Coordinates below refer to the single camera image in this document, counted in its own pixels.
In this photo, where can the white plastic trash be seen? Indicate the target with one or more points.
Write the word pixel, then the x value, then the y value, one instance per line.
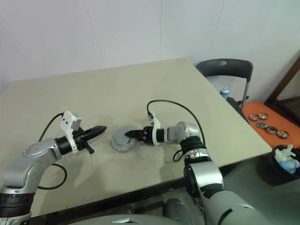
pixel 283 153

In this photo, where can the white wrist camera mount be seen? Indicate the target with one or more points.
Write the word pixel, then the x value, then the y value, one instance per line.
pixel 66 122
pixel 155 124

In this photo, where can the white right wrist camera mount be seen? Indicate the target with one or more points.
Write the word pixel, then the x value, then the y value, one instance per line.
pixel 155 124

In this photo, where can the metal bearings on orange mat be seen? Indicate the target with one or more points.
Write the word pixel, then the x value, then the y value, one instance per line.
pixel 252 106

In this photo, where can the silver robot torso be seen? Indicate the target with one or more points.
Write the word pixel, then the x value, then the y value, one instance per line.
pixel 105 219

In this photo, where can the black table frame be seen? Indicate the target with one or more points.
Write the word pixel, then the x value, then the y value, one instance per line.
pixel 140 192

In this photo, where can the blue crumpled trash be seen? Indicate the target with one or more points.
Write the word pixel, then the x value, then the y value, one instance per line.
pixel 289 166

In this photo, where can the copper spoked motor part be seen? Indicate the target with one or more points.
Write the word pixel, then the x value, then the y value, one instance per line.
pixel 262 116
pixel 282 134
pixel 253 117

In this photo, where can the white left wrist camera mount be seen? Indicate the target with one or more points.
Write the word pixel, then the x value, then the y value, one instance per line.
pixel 66 122

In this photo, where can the black waste bin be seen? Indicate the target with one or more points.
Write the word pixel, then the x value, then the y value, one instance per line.
pixel 269 173

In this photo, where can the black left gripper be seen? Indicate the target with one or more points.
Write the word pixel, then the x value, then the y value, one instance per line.
pixel 80 141

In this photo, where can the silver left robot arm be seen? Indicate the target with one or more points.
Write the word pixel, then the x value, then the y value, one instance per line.
pixel 39 150

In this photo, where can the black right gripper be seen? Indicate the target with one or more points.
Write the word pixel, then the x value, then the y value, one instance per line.
pixel 147 136

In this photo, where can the silver ringed motor part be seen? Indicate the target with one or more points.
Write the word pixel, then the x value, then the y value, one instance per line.
pixel 271 130

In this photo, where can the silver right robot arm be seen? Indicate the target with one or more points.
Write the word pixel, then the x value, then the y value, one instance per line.
pixel 185 131

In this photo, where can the black folding chair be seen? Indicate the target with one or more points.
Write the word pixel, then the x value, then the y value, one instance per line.
pixel 225 70

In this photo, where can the dark grey rounded shape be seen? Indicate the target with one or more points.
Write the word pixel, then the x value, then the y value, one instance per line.
pixel 124 208
pixel 174 208

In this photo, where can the blue white bottle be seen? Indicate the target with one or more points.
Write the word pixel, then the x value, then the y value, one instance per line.
pixel 224 92

